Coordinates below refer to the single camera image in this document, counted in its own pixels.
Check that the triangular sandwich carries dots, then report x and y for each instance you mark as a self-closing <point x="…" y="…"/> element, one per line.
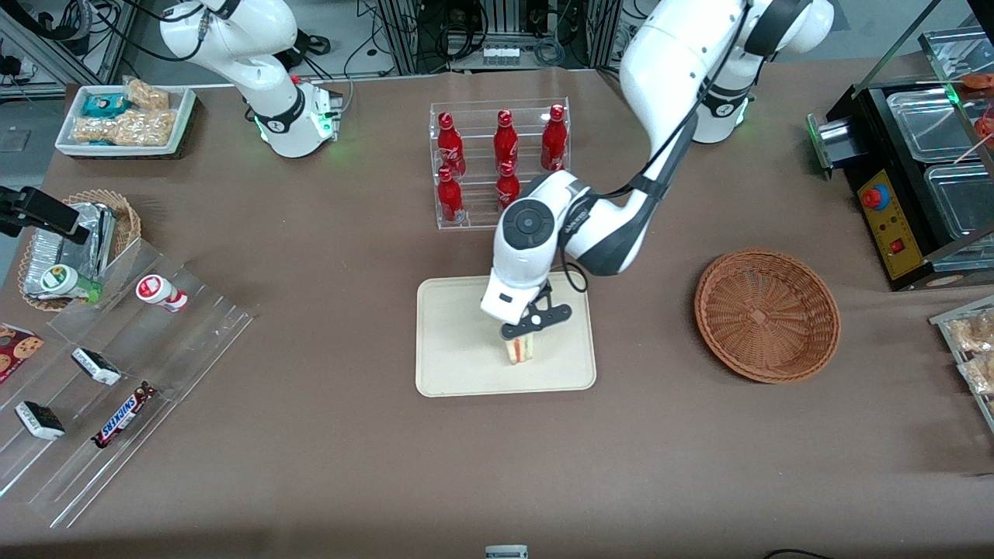
<point x="520" y="353"/>

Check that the red cola bottle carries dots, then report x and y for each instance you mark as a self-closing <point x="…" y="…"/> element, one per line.
<point x="505" y="144"/>
<point x="450" y="198"/>
<point x="449" y="147"/>
<point x="506" y="182"/>
<point x="554" y="140"/>

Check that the teal snack package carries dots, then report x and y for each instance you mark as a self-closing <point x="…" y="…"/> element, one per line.
<point x="105" y="105"/>

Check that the grey snack tray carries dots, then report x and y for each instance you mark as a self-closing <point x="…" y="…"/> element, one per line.
<point x="943" y="320"/>

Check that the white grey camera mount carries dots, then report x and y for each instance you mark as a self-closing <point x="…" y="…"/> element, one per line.
<point x="506" y="552"/>

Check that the white green yogurt bottle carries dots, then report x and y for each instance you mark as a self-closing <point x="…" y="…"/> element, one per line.
<point x="62" y="279"/>

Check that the red cookie package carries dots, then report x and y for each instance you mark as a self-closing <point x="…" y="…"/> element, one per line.
<point x="15" y="349"/>

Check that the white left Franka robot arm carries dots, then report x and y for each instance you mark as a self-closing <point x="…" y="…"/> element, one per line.
<point x="668" y="78"/>

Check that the small puffed rice snack pack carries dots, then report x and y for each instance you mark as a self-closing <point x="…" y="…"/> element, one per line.
<point x="147" y="95"/>

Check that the large puffed rice snack pack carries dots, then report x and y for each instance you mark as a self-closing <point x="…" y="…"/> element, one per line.
<point x="124" y="128"/>

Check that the small light wicker basket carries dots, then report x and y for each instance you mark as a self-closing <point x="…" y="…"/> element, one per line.
<point x="128" y="221"/>

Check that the clear-wrapped rice cracker pack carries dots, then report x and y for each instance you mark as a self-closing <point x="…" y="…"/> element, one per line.
<point x="972" y="334"/>
<point x="982" y="373"/>

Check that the cream plastic serving tray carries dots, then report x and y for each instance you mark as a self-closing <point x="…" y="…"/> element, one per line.
<point x="458" y="365"/>

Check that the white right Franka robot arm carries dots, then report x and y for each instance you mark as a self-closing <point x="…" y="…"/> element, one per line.
<point x="256" y="46"/>

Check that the white power strip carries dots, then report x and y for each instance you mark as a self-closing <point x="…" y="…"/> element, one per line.
<point x="501" y="55"/>

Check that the white rectangular snack tray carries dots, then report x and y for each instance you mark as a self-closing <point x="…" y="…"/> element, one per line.
<point x="184" y="116"/>

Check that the brown Snickers bar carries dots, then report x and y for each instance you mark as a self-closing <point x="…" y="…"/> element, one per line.
<point x="124" y="415"/>

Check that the clear acrylic stepped display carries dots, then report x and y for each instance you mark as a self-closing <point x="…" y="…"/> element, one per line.
<point x="210" y="326"/>

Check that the aluminium frame beam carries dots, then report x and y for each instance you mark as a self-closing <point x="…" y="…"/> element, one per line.
<point x="46" y="54"/>

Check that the aluminium equipment rack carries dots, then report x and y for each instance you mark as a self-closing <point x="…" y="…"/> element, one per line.
<point x="404" y="31"/>

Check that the silver foil package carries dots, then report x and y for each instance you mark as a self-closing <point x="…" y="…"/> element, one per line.
<point x="101" y="241"/>
<point x="43" y="256"/>

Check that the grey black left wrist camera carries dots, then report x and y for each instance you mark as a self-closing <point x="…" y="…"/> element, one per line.
<point x="553" y="313"/>

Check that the red grilled sausage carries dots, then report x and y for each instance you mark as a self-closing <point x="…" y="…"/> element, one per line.
<point x="988" y="124"/>
<point x="980" y="79"/>

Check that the large brown wicker basket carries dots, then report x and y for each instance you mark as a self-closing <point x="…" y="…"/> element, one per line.
<point x="765" y="318"/>

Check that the steel food pan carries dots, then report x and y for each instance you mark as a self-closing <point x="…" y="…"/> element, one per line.
<point x="928" y="124"/>
<point x="963" y="202"/>
<point x="959" y="54"/>

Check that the white red yogurt bottle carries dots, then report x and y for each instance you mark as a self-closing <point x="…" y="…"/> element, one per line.
<point x="155" y="289"/>

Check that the black food warmer machine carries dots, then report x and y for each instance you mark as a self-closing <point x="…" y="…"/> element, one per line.
<point x="893" y="225"/>

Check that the black white chocolate box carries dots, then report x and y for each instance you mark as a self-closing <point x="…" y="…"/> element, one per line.
<point x="39" y="419"/>
<point x="97" y="366"/>

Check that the clear acrylic bottle rack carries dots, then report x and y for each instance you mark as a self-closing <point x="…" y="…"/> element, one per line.
<point x="481" y="109"/>

